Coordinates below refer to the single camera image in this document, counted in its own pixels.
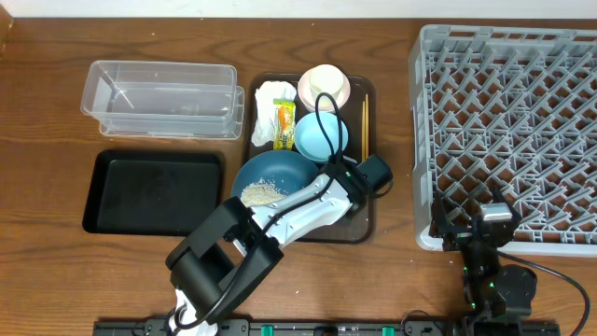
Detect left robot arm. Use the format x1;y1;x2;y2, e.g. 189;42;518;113
165;155;393;335

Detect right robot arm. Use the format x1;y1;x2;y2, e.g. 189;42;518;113
432;189;537;335

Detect large dark blue plate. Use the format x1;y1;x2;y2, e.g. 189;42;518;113
231;150;318;199

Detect dark brown serving tray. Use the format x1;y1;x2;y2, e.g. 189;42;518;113
243;73;376;245

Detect white rice food scraps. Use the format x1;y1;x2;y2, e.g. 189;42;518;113
241;178;285;207

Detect yellow green snack wrapper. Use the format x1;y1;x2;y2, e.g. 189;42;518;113
273;99;296;150

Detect wooden chopstick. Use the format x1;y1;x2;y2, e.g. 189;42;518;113
364;94;369;158
361;101;367;162

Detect black food waste tray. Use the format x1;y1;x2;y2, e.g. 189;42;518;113
82;149;222;236

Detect clear plastic waste bin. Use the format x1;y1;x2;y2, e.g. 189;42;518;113
80;61;244;140

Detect small light blue bowl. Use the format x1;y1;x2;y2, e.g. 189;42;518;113
295;112;339;162

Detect white napkin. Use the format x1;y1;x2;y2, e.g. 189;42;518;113
251;81;297;147

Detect pink bowl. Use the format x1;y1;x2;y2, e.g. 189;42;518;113
297;69;351;113

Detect cream cup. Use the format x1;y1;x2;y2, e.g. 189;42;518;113
308;64;344;98

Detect left wooden chopstick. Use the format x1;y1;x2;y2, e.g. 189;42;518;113
361;101;367;162

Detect right wooden chopstick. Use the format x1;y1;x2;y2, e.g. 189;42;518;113
364;94;369;158

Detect grey dishwasher rack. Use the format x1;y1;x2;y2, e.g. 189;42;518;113
409;25;596;258

